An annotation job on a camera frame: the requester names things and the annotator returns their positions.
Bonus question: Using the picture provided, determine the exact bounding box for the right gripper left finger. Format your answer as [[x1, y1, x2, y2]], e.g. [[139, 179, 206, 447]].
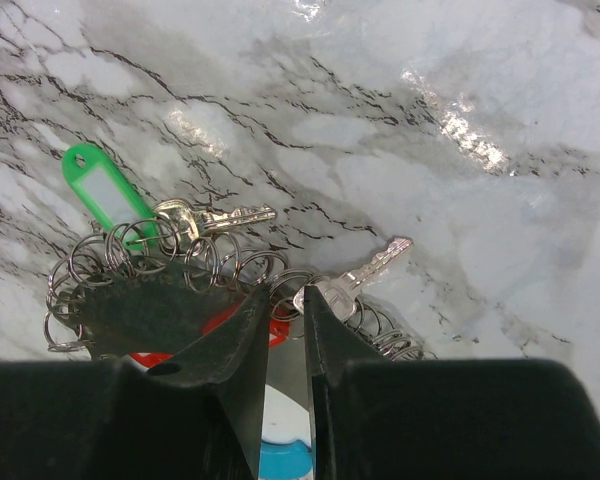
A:
[[0, 289, 270, 479]]

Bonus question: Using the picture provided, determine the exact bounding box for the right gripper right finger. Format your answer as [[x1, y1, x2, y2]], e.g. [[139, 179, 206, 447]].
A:
[[304, 287, 600, 479]]

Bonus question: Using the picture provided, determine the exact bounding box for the blue key tag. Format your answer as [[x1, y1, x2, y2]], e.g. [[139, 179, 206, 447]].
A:
[[259, 440, 313, 480]]

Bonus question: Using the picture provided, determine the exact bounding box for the small red key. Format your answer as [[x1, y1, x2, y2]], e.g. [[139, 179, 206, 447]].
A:
[[289, 237, 413, 321]]

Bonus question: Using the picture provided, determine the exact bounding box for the grey curved keyring holder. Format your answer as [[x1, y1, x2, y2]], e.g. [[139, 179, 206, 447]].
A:
[[43, 219, 426, 362]]

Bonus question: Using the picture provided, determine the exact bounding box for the silver key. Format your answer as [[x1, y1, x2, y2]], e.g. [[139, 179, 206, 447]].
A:
[[152, 198, 277, 250]]

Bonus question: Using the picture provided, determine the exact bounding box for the green key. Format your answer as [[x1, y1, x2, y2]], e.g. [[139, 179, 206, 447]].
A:
[[62, 143, 158, 250]]

